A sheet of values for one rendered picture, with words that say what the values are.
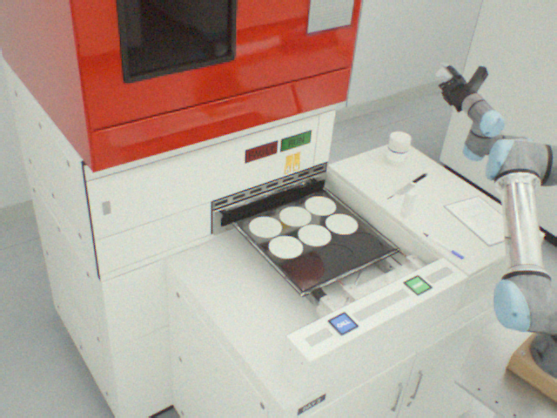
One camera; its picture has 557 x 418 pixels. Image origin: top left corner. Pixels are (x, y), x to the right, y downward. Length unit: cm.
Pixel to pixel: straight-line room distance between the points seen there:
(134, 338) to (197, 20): 105
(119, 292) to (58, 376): 87
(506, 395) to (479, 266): 35
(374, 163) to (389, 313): 69
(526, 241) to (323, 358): 59
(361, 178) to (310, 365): 78
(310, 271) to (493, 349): 54
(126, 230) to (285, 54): 65
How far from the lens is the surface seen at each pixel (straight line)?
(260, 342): 167
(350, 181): 203
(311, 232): 190
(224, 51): 159
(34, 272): 316
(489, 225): 198
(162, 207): 178
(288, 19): 166
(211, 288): 181
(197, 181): 179
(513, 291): 157
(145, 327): 207
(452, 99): 221
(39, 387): 270
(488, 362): 178
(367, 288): 177
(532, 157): 178
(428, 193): 204
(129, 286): 191
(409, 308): 164
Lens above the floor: 210
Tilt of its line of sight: 37 degrees down
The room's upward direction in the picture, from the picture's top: 5 degrees clockwise
